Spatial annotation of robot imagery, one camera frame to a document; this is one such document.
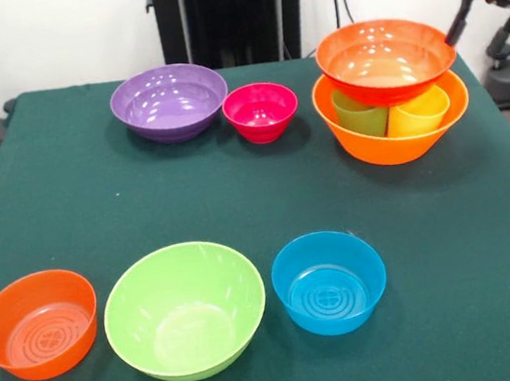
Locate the small orange bowl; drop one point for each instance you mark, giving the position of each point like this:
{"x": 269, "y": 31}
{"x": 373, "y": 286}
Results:
{"x": 38, "y": 331}

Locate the blue bowl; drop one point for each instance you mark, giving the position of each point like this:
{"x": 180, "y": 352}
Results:
{"x": 330, "y": 293}

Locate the wide red bowl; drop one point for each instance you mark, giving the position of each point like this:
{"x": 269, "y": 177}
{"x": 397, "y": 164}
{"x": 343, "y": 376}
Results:
{"x": 392, "y": 90}

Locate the pink bowl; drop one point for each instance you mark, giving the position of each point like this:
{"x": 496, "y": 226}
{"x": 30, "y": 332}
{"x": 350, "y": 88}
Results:
{"x": 259, "y": 115}

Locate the dark green table cloth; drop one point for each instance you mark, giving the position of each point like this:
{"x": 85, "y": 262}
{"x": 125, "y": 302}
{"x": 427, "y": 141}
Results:
{"x": 248, "y": 210}

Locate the green cup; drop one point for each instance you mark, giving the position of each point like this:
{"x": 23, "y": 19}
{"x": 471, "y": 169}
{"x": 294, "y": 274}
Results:
{"x": 358, "y": 120}

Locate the yellow cup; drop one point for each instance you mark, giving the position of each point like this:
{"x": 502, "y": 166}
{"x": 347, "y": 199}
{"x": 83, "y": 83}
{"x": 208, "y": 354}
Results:
{"x": 415, "y": 120}

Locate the green bowl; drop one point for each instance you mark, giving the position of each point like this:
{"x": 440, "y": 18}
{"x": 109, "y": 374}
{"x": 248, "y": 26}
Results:
{"x": 183, "y": 322}

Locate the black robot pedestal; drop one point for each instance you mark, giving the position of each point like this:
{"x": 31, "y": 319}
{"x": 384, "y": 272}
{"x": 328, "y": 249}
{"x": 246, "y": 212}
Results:
{"x": 232, "y": 15}

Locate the purple bowl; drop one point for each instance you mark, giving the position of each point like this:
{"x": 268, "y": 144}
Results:
{"x": 168, "y": 103}

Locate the large orange bowl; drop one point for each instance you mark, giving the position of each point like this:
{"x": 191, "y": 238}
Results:
{"x": 400, "y": 150}

